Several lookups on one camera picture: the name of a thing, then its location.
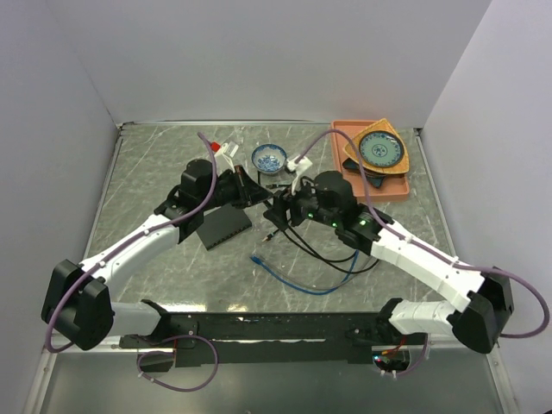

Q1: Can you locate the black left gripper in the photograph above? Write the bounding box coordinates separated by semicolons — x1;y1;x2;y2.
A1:
199;165;273;211

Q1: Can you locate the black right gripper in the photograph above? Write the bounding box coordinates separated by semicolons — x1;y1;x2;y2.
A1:
263;172;340;232

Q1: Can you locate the black network switch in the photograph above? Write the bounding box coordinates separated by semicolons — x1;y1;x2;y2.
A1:
197;205;252;251

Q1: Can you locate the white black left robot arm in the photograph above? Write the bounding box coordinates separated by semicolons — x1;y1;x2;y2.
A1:
41;160;273;353

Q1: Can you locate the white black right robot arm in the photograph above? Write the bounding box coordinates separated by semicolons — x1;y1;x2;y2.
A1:
263;171;513;354

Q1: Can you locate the blue white porcelain bowl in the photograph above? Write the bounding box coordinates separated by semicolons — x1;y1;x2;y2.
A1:
251;143;287;175

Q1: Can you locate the dark blue triangular plate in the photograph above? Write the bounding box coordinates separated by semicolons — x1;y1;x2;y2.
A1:
342;158;405;189

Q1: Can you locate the pink plastic tray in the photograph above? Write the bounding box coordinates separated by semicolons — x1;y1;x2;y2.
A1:
330;118;410;203

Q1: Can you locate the teal round patterned plate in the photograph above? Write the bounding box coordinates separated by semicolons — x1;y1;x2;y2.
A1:
359;130;405;168

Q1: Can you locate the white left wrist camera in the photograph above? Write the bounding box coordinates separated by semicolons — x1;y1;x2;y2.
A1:
210;141;239;174

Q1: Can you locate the blue ethernet cable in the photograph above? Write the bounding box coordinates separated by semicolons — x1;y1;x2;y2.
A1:
250;249;360;296

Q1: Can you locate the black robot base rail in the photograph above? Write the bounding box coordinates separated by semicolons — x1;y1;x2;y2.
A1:
119;305;426;367

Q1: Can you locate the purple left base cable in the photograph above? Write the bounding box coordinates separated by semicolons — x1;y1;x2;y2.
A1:
136;335;219;392

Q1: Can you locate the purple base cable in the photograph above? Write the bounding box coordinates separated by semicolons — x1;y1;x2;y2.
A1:
379;334;430;380
136;335;219;392

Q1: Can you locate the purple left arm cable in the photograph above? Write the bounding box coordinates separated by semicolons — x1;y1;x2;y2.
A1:
45;131;219;354

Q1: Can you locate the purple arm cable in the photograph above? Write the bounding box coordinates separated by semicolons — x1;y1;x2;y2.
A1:
45;131;219;354
295;129;551;338

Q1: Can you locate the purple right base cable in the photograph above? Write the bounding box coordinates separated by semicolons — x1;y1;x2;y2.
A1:
379;334;430;380

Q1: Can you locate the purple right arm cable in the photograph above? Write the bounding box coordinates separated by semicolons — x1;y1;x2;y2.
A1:
295;129;551;338

